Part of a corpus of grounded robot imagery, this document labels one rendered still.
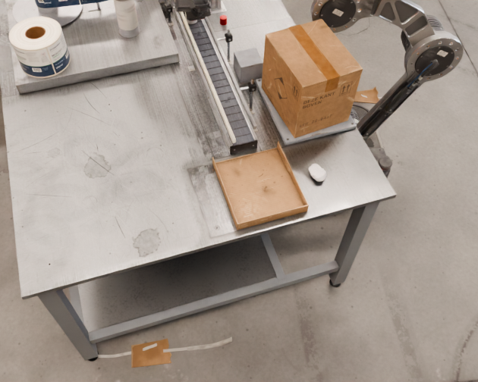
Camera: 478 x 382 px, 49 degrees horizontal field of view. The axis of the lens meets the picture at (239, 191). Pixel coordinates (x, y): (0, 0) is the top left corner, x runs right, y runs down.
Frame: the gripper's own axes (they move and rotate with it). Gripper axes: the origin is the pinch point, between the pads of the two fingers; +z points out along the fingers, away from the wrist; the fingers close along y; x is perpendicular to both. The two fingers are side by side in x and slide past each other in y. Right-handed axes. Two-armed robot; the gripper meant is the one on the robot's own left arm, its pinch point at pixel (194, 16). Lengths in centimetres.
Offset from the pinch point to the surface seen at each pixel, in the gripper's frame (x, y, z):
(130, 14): -4.4, 27.2, -4.1
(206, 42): 12.8, -1.9, -3.3
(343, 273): 129, -41, -2
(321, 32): 25, -36, -44
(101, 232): 77, 58, -46
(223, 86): 34.2, -1.0, -20.1
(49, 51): 7, 62, -13
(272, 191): 78, -3, -48
